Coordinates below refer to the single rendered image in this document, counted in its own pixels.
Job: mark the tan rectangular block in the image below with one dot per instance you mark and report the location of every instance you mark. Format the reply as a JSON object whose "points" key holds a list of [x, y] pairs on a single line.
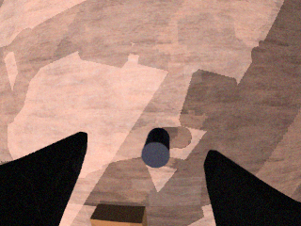
{"points": [[119, 215]]}

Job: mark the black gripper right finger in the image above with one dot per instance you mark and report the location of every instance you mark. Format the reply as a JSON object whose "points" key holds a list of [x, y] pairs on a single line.
{"points": [[239, 198]]}

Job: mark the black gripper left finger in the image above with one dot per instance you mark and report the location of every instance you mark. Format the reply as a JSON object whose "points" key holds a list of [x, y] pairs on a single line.
{"points": [[35, 189]]}

